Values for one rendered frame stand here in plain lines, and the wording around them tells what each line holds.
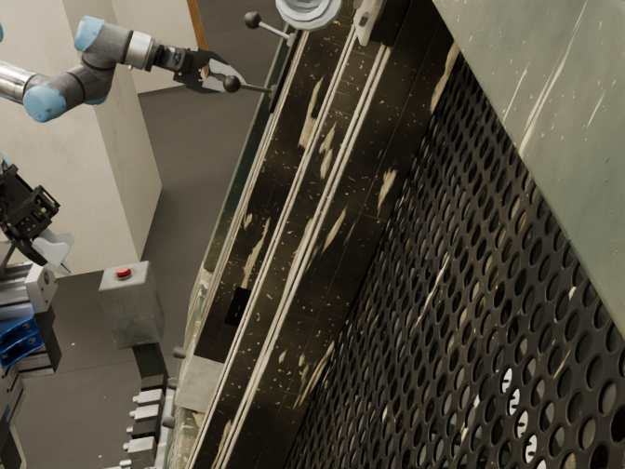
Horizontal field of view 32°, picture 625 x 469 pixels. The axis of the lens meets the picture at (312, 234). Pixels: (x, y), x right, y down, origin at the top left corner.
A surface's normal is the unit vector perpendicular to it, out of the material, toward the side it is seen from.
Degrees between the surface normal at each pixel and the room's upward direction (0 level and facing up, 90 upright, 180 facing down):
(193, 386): 90
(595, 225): 59
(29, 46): 90
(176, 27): 90
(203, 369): 90
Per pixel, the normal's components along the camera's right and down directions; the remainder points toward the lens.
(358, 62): 0.04, 0.44
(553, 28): -0.94, -0.29
